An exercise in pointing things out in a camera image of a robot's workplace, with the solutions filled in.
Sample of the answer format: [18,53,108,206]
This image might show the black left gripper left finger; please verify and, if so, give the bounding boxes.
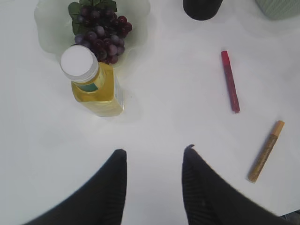
[28,149,127,225]

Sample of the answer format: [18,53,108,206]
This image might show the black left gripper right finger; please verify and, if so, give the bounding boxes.
[182,145,289,225]

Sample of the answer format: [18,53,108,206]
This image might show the yellow tea drink bottle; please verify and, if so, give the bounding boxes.
[60,45,124,117]

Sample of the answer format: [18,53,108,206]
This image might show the purple artificial grape bunch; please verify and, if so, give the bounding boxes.
[68,0,133,65]

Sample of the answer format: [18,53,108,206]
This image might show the gold marker pen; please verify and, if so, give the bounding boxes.
[247,120,285,183]

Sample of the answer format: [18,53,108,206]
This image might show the red marker pen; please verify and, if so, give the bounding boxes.
[221,50,240,113]

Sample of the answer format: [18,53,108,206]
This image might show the pale green wavy plate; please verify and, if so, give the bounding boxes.
[34,0,150,68]

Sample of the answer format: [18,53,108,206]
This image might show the black mesh pen holder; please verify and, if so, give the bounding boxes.
[182,0,223,21]

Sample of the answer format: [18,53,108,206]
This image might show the green woven plastic basket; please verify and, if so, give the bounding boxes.
[255,0,300,20]

